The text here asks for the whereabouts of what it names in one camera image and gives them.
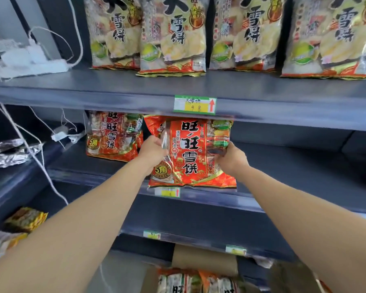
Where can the person's right hand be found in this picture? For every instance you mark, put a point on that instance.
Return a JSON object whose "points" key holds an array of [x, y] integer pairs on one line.
{"points": [[233, 161]]}

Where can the person's left hand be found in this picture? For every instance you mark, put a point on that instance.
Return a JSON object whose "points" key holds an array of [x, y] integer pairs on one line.
{"points": [[152, 154]]}

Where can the dark grey metal shelf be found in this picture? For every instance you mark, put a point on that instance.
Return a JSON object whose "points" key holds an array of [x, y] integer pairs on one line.
{"points": [[18, 186], [363, 143], [262, 100]]}

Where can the plain brown cardboard box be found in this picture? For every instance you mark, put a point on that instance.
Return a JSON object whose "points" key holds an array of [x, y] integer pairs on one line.
{"points": [[204, 259]]}

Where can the big rice cracker bag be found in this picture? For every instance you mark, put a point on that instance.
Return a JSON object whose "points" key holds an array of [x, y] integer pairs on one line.
{"points": [[247, 33], [116, 33], [174, 36], [329, 36]]}

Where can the person's left forearm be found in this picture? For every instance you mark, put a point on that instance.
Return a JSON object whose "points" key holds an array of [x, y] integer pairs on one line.
{"points": [[64, 241]]}

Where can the person's right forearm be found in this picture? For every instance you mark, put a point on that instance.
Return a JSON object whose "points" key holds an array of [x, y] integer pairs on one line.
{"points": [[317, 241]]}

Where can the yellow green price label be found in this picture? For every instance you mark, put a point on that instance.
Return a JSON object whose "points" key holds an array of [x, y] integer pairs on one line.
{"points": [[167, 192], [235, 250], [195, 105], [151, 235]]}

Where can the white extension socket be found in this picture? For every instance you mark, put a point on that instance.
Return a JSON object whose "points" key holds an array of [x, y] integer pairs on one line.
{"points": [[77, 137]]}

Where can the small white hanging adapter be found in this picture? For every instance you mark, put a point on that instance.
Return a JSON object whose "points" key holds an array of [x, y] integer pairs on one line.
{"points": [[59, 134]]}

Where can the silver foil bag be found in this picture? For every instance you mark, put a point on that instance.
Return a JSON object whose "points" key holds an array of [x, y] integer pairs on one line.
{"points": [[12, 158], [3, 146]]}

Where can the white power strip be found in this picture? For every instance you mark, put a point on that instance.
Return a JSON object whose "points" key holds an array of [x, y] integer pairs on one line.
{"points": [[33, 68]]}

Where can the small white charger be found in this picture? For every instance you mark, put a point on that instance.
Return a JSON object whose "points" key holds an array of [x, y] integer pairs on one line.
{"points": [[36, 53]]}

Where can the large white power adapter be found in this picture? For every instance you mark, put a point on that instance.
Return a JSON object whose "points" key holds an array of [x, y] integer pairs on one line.
{"points": [[12, 57]]}

